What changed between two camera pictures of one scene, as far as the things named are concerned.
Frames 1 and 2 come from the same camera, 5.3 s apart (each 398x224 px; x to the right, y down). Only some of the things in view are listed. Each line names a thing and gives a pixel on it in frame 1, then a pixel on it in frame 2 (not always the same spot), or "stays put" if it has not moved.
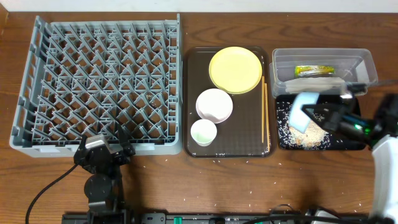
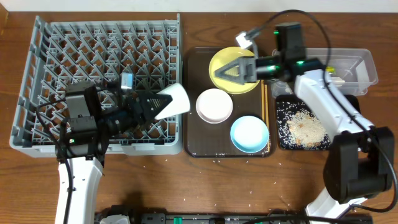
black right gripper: [333, 117] -> [248, 70]
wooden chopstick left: [262, 102] stays put
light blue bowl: [298, 119] -> [249, 134]
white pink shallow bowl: [214, 104] stays put
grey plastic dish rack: [81, 78] stays put
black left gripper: [109, 156] -> [135, 109]
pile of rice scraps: [315, 136] stays put
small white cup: [203, 132] -> [180, 104]
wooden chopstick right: [266, 98] stays put
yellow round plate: [235, 70] stays put
